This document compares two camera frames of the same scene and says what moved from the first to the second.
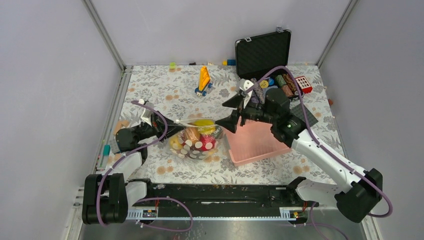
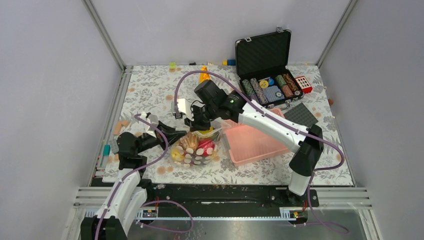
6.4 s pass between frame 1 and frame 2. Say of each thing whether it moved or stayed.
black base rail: stayed
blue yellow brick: stayed
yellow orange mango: moved
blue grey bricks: stayed
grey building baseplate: stayed
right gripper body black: moved
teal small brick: stayed
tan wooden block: stayed
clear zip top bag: moved
